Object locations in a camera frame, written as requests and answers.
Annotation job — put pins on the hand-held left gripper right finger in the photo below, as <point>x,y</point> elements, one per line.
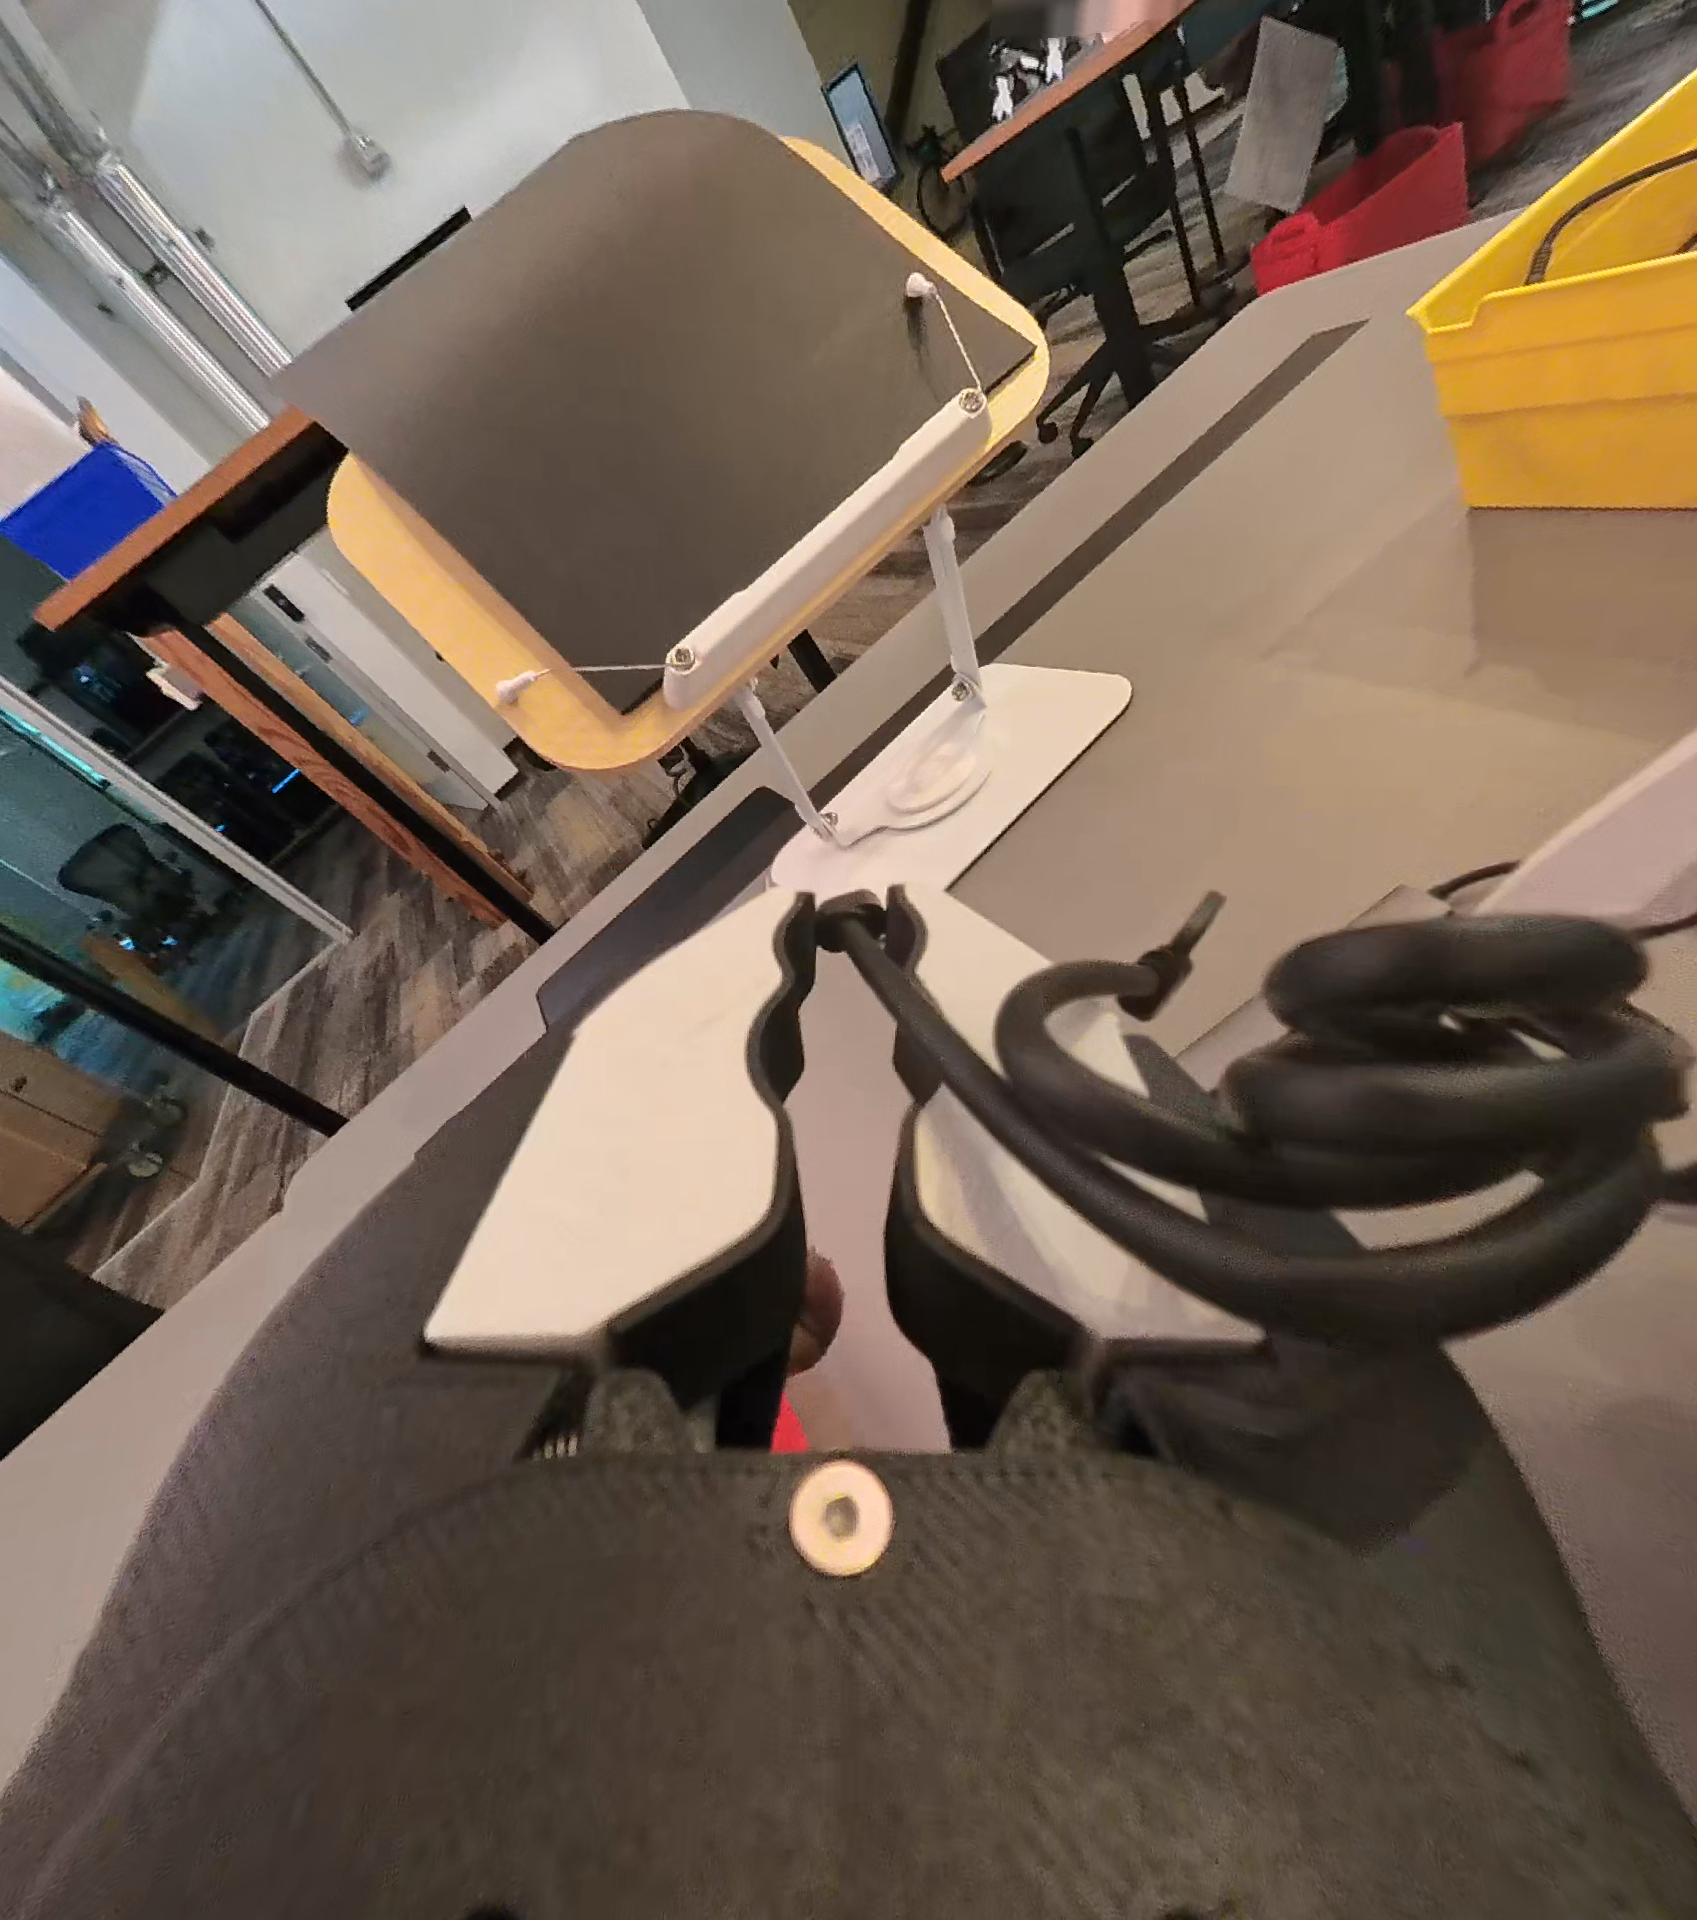
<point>1005,1253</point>

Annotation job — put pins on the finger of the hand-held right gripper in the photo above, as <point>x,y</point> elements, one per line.
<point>1688,811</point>

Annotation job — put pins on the wooden framed dark board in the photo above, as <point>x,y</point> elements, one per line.
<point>609,420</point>

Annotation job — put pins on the red plastic bin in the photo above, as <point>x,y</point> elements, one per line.
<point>789,1424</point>

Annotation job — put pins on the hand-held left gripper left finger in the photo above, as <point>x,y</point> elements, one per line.
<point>624,1185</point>

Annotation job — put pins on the black office chair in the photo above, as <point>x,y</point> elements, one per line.
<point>137,884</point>

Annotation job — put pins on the metal stand rod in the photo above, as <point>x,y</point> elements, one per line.
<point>789,764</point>
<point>953,601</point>

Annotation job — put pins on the long wooden table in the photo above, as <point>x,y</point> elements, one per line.
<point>1060,99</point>

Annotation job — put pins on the yellow plastic bin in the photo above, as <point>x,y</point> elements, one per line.
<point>1614,391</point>

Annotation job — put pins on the wooden top desk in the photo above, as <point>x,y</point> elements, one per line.
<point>190,510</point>

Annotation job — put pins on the wooden rail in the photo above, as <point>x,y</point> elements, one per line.
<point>340,764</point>

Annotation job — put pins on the white paper sheet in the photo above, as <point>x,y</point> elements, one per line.
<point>1283,112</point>

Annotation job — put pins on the small red bin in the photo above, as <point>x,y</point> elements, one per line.
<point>1507,75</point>
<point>1373,211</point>

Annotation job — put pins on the blue storage box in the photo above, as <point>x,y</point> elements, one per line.
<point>90,510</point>

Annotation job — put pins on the small wall screen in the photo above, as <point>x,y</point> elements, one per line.
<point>861,129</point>

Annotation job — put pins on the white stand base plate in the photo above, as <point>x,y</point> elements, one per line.
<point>1029,734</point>

